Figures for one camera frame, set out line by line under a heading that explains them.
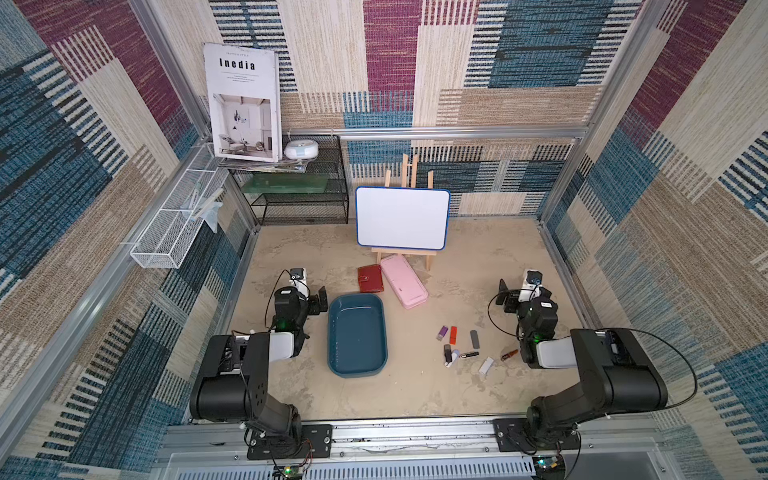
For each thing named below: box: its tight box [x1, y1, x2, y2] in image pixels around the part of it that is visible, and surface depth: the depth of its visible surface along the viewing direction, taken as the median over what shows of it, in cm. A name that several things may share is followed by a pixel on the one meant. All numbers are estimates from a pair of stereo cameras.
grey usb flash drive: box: [470, 330, 480, 352], surface depth 91 cm
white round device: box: [284, 139, 319, 160], surface depth 89 cm
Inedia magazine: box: [203, 42, 283, 163], surface depth 79 cm
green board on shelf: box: [242, 173, 328, 193], surface depth 101 cm
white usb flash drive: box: [478, 356, 494, 375], surface depth 87 cm
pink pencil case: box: [380, 254, 429, 310], surface depth 102 cm
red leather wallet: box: [358, 264, 384, 293], surface depth 104 cm
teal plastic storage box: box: [327, 293, 388, 378], surface depth 91 cm
